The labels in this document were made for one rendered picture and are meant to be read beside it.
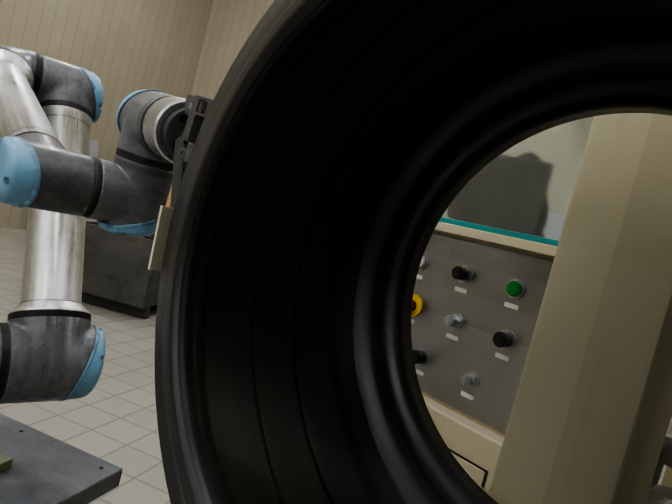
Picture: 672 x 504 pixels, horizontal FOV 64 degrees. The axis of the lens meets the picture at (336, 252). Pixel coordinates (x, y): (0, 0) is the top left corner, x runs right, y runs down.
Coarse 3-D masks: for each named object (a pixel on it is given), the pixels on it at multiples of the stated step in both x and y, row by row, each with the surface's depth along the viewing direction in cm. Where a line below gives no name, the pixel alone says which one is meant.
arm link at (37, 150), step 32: (0, 64) 103; (32, 64) 113; (0, 96) 89; (32, 96) 93; (0, 128) 81; (32, 128) 79; (0, 160) 71; (32, 160) 71; (64, 160) 74; (96, 160) 78; (0, 192) 70; (32, 192) 71; (64, 192) 74; (96, 192) 76
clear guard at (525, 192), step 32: (576, 128) 99; (512, 160) 107; (544, 160) 102; (576, 160) 98; (480, 192) 112; (512, 192) 106; (544, 192) 102; (480, 224) 110; (512, 224) 105; (544, 224) 101
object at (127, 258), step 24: (96, 240) 457; (120, 240) 455; (144, 240) 453; (96, 264) 457; (120, 264) 455; (144, 264) 454; (96, 288) 458; (120, 288) 456; (144, 288) 454; (120, 312) 466; (144, 312) 465
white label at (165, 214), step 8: (160, 208) 49; (168, 208) 50; (160, 216) 49; (168, 216) 50; (160, 224) 50; (168, 224) 51; (160, 232) 50; (160, 240) 50; (152, 248) 49; (160, 248) 50; (152, 256) 49; (160, 256) 50; (152, 264) 50; (160, 264) 50
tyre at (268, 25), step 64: (320, 0) 36; (384, 0) 46; (448, 0) 47; (512, 0) 47; (576, 0) 46; (640, 0) 44; (256, 64) 40; (320, 64) 51; (384, 64) 53; (448, 64) 55; (512, 64) 54; (576, 64) 51; (640, 64) 47; (256, 128) 52; (320, 128) 56; (384, 128) 60; (448, 128) 61; (512, 128) 56; (192, 192) 45; (256, 192) 56; (320, 192) 61; (384, 192) 65; (448, 192) 62; (192, 256) 45; (256, 256) 58; (320, 256) 64; (384, 256) 65; (192, 320) 45; (256, 320) 58; (320, 320) 64; (384, 320) 64; (192, 384) 43; (256, 384) 56; (320, 384) 62; (384, 384) 63; (192, 448) 40; (256, 448) 52; (320, 448) 57; (384, 448) 60; (448, 448) 59
